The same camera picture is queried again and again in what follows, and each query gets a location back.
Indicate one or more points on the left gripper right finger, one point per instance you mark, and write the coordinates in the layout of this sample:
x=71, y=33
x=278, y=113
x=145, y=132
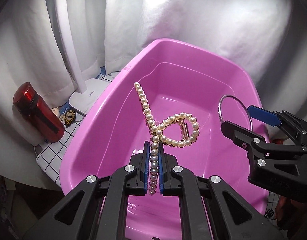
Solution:
x=209, y=207

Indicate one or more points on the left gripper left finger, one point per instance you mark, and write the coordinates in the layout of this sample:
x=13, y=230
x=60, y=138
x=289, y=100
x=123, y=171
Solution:
x=97, y=207

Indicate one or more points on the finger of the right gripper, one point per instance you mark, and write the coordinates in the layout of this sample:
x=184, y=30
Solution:
x=246, y=137
x=292, y=126

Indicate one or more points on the white grid tablecloth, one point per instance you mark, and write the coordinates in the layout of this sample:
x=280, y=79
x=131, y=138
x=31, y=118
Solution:
x=49, y=155

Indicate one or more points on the gold hair clip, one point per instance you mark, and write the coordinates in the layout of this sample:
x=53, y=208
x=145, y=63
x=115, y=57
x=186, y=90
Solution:
x=184, y=129

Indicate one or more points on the pink plastic basin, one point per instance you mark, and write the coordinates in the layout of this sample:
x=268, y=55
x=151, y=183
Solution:
x=166, y=80

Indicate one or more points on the black gold embroidered badge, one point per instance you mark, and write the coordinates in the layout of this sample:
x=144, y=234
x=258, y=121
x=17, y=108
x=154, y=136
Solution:
x=69, y=117

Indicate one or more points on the white curtain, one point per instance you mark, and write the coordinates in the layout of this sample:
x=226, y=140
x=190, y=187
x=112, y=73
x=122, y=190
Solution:
x=267, y=38

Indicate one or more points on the white desk lamp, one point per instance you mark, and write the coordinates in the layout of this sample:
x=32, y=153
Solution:
x=76, y=67

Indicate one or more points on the red metallic bottle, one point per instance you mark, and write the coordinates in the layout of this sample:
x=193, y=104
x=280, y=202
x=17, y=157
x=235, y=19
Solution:
x=36, y=111

